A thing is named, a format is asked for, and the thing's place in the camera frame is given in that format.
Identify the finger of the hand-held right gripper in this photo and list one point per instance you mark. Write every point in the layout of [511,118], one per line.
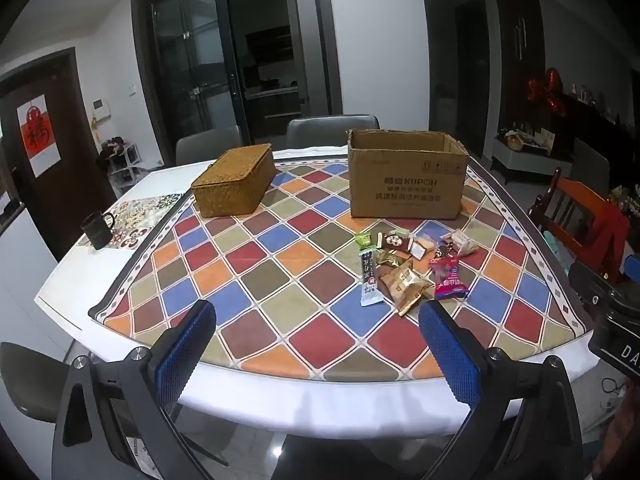
[632,266]
[590,285]

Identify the glass sliding door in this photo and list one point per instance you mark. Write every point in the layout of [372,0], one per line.
[185,70]

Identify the red cloth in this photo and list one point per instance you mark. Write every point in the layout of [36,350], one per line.
[612,232]

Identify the brown snack packet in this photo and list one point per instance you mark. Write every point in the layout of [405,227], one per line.
[407,287]

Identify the colourful checked tablecloth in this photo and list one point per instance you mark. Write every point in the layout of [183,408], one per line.
[280,280]

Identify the black white stick packet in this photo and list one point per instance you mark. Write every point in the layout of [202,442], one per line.
[370,280]

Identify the red and white poster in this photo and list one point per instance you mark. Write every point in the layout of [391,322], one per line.
[40,145]

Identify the dark tall cabinet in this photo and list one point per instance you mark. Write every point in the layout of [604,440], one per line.
[520,35]

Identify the white sideboard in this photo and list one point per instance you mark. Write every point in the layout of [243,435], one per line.
[530,160]

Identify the grey dining chair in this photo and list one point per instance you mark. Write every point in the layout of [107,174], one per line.
[590,165]
[330,130]
[207,145]

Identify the floral patterned placemat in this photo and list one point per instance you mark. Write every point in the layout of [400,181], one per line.
[135,215]

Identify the woven lidded basket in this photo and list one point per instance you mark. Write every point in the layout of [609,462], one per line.
[230,185]

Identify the gold foil candy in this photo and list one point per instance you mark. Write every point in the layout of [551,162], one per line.
[389,260]

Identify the dark grey chair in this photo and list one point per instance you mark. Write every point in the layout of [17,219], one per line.
[30,380]

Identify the brown foil candy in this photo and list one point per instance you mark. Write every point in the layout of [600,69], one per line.
[442,251]

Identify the white wall intercom panel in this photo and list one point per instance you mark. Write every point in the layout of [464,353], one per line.
[101,108]

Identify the red foil balloons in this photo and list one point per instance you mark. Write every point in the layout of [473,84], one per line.
[550,85]

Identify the orange wooden chair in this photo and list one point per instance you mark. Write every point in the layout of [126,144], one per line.
[575,195]

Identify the pink snack packet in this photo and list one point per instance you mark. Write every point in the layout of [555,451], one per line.
[447,280]

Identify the brown cardboard box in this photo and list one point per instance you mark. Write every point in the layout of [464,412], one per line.
[407,190]

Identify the red heart-print snack packet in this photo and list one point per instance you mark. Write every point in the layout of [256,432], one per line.
[395,242]

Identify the white red-edged snack packet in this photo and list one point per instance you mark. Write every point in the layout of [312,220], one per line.
[419,249]

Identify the green snack packet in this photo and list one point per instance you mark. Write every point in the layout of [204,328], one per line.
[364,242]

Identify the white shoe rack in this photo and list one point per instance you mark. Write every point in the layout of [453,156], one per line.
[125,165]

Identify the dark brown door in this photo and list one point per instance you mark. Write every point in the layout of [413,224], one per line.
[70,185]

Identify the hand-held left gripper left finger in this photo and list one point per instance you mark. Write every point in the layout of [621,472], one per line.
[187,355]

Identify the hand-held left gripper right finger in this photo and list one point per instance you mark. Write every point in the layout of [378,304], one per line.
[450,355]

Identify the black mug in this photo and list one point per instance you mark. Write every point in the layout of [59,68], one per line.
[95,230]

